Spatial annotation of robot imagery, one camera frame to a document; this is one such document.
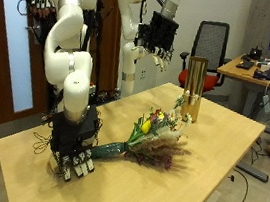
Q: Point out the flower bouquet with green wrap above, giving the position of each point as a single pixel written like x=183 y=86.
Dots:
x=153 y=137

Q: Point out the wooden office desk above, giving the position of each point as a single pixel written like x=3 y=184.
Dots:
x=243 y=73

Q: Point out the emergency stop button box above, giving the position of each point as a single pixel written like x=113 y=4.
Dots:
x=93 y=88

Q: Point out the gold cylinder vase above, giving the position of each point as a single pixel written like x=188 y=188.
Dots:
x=194 y=89

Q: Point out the white wall outlet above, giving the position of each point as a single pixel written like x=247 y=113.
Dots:
x=143 y=74

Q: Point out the black desk device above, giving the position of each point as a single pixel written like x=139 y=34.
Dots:
x=256 y=54

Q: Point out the grey table foot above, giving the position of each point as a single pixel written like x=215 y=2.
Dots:
x=253 y=172

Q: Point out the black office chair red seat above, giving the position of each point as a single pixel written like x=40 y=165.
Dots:
x=210 y=41

